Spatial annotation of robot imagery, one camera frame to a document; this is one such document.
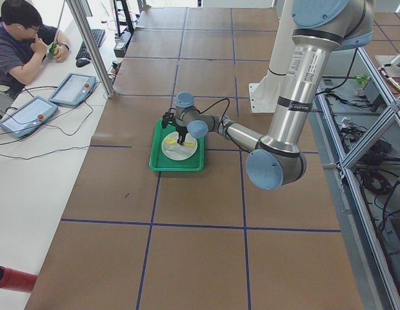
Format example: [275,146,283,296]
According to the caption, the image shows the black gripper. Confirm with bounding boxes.
[176,125,186,144]

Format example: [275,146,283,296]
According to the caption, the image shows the yellow plastic spoon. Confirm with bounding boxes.
[165,138,197,147]

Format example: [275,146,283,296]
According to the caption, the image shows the near blue teach pendant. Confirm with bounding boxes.
[0,96,58,138]

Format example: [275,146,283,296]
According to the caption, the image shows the aluminium frame column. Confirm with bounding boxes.
[66,0,115,98]

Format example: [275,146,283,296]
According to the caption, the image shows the aluminium frame rail structure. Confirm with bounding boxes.
[311,12,400,310]

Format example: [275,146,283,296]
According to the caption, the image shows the black keyboard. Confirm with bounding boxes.
[75,28,107,61]

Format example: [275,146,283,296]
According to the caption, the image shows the green object in hand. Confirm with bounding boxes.
[49,43,58,56]

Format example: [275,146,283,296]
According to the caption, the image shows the white round plate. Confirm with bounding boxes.
[161,131,197,161]

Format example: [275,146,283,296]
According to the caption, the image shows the red cylinder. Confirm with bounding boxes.
[0,266,37,293]

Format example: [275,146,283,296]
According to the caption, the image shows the seated man dark shirt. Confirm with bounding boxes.
[0,1,70,98]

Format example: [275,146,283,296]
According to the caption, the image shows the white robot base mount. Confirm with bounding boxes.
[249,0,295,113]

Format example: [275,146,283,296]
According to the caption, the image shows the green plastic tray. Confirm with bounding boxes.
[149,120,205,172]

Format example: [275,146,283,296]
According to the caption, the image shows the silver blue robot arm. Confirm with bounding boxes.
[169,1,375,190]

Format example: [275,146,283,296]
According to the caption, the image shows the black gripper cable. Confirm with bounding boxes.
[198,98,230,130]

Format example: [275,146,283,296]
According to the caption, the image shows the far blue teach pendant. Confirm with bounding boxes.
[49,73,97,107]

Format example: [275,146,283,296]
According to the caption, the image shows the black computer mouse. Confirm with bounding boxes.
[75,58,91,68]

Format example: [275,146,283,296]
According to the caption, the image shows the blue teach pendant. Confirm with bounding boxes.
[0,96,58,138]
[49,73,97,107]

